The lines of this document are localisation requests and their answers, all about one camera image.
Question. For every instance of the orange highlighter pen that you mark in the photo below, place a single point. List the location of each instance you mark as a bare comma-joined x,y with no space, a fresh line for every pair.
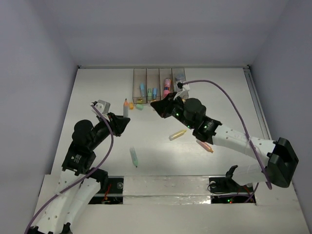
205,146

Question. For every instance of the yellow highlighter pen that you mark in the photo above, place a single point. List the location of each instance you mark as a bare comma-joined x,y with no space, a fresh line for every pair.
177,134

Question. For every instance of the green pen cap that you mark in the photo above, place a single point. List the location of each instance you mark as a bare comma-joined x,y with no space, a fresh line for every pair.
139,106

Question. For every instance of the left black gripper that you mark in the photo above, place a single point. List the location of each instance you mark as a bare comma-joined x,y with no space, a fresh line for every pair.
112,123

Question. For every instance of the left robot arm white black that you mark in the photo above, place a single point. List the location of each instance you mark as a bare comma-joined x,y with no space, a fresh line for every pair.
79,181

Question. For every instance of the green highlighter pen top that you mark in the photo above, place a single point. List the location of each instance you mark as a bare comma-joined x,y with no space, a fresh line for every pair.
149,94

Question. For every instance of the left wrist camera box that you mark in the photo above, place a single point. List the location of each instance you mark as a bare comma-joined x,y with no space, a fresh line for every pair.
102,106

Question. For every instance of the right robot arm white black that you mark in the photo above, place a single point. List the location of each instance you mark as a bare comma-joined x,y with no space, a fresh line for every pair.
276,159

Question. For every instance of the clear bin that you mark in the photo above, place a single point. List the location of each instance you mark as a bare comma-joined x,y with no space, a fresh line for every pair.
165,73
139,76
177,71
153,81

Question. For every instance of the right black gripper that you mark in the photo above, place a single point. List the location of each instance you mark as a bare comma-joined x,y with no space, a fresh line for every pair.
164,106

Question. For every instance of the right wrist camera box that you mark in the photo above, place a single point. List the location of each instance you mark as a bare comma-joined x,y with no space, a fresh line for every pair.
183,90

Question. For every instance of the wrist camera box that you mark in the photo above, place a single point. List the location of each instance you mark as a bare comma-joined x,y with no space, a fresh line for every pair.
102,106
183,90

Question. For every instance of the green highlighter pen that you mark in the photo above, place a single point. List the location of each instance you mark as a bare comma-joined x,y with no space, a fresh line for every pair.
134,156
149,94

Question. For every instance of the grey orange-tip highlighter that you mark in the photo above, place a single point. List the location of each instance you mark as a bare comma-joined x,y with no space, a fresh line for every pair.
125,108

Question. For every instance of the green highlighter pen bottom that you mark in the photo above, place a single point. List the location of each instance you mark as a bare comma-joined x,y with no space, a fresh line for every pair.
134,156

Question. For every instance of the blue highlighter pen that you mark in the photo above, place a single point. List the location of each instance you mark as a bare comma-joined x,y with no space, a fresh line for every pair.
142,90

